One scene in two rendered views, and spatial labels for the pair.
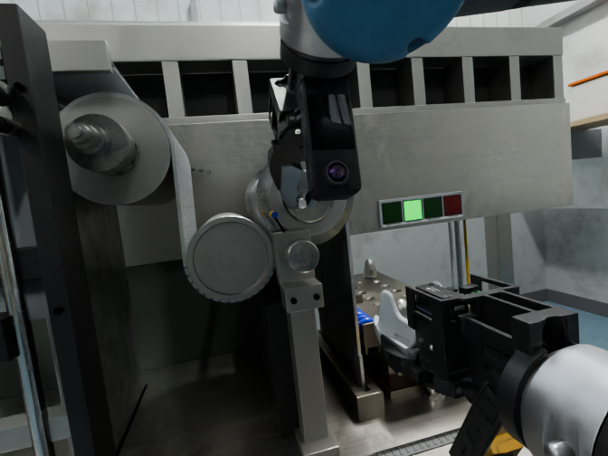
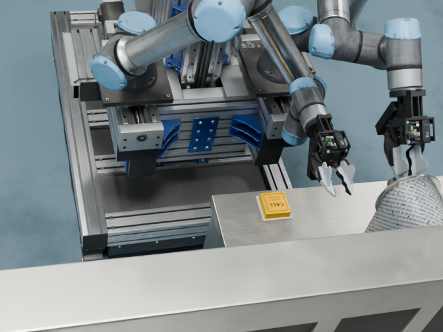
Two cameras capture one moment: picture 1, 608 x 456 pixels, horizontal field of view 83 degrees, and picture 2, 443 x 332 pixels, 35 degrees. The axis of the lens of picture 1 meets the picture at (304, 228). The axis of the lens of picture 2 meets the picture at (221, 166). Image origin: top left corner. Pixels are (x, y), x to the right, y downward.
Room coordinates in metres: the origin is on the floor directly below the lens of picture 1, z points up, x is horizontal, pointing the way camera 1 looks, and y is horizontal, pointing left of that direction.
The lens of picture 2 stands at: (1.43, -0.59, 2.38)
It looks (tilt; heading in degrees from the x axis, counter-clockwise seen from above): 49 degrees down; 169
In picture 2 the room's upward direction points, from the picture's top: 14 degrees clockwise
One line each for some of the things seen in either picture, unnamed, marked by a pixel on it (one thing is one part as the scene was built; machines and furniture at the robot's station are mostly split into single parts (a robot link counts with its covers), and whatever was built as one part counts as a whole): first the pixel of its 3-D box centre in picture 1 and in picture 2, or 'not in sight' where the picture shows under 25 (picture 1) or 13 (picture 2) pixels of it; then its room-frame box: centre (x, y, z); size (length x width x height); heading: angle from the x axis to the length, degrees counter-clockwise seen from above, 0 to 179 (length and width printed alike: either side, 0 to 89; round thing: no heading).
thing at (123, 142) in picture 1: (105, 147); not in sight; (0.42, 0.23, 1.34); 0.06 x 0.06 x 0.06; 13
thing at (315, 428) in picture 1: (305, 342); not in sight; (0.45, 0.01, 1.05); 0.06 x 0.05 x 0.31; 13
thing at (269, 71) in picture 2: not in sight; (281, 57); (-0.34, -0.16, 0.87); 0.15 x 0.15 x 0.10
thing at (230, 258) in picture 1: (229, 248); not in sight; (0.59, 0.13, 1.18); 0.26 x 0.12 x 0.12; 13
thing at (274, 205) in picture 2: not in sight; (274, 205); (0.31, -0.22, 0.91); 0.07 x 0.07 x 0.02; 13
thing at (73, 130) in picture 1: (85, 137); not in sight; (0.36, 0.21, 1.34); 0.06 x 0.03 x 0.03; 13
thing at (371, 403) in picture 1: (340, 365); not in sight; (0.64, -0.04, 0.92); 0.28 x 0.04 x 0.04; 13
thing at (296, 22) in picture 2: not in sight; (292, 30); (-0.34, -0.15, 0.98); 0.13 x 0.12 x 0.14; 87
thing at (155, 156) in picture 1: (136, 163); not in sight; (0.57, 0.26, 1.34); 0.25 x 0.14 x 0.14; 13
